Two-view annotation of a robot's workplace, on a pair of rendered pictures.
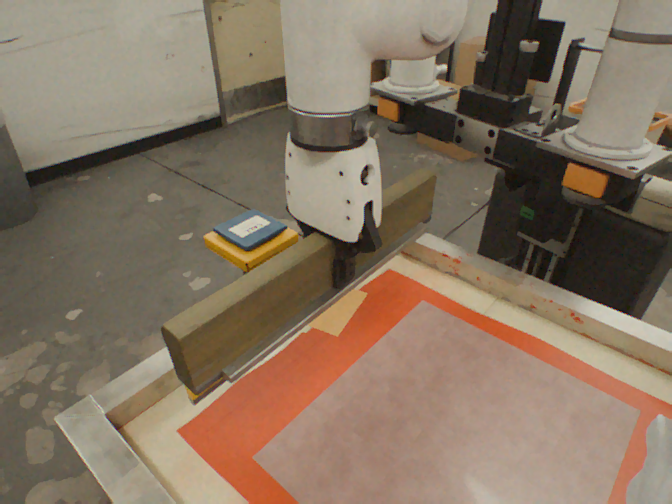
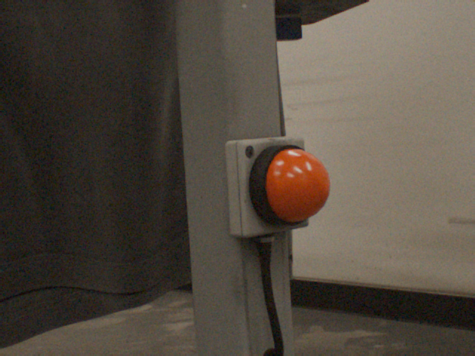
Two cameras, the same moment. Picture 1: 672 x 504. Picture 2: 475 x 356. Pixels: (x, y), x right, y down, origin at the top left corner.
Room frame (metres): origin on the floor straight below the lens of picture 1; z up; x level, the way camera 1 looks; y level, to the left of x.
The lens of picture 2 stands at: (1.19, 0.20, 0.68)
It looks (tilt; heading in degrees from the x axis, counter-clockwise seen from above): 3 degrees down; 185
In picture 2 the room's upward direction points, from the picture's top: 4 degrees counter-clockwise
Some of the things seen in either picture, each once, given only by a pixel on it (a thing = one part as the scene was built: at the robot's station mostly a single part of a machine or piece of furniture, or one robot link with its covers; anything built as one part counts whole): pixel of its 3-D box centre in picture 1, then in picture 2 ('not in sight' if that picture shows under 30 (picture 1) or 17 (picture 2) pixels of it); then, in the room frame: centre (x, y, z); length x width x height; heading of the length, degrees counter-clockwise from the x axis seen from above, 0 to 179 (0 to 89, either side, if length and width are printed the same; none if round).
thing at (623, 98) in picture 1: (628, 93); not in sight; (0.69, -0.45, 1.21); 0.16 x 0.13 x 0.15; 127
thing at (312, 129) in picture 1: (334, 118); not in sight; (0.40, 0.00, 1.27); 0.09 x 0.07 x 0.03; 49
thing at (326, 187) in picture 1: (330, 177); not in sight; (0.41, 0.01, 1.21); 0.10 x 0.07 x 0.11; 49
